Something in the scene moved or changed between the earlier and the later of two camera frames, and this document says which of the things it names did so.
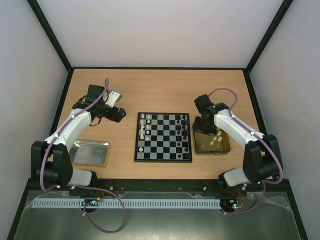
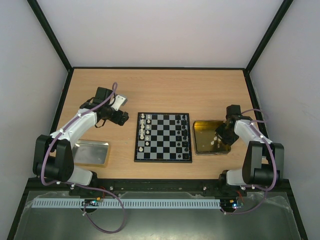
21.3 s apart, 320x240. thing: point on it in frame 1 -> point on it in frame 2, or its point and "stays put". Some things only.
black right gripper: x=200 y=124 -> x=223 y=133
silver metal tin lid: x=90 y=152 stays put
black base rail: x=113 y=187 stays put
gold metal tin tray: x=205 y=144 stays put
